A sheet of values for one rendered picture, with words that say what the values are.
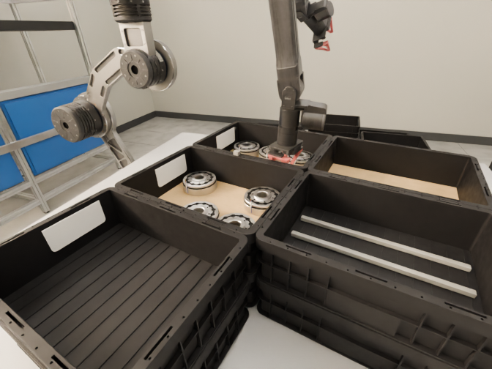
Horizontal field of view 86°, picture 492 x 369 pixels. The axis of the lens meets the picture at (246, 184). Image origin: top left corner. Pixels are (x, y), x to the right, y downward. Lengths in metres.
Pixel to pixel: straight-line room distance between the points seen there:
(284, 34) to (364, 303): 0.58
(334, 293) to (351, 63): 3.42
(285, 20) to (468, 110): 3.54
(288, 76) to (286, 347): 0.61
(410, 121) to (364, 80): 0.79
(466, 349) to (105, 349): 0.54
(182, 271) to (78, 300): 0.19
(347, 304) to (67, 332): 0.47
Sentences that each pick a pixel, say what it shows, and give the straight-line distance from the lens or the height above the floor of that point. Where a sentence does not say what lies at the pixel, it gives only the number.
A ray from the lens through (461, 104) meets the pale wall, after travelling 4.04.
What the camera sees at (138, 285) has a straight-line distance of 0.59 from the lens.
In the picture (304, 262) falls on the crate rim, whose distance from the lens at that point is 0.47.
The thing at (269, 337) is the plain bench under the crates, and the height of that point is 0.70.
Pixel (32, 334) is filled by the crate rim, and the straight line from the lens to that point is 0.47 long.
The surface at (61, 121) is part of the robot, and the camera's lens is 1.56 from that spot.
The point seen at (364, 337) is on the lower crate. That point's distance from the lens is 0.58.
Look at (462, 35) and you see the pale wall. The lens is 3.89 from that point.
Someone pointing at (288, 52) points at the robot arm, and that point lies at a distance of 0.71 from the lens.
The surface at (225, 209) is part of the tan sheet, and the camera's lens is 0.73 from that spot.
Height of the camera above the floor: 1.25
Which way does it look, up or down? 30 degrees down
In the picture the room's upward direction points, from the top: 2 degrees counter-clockwise
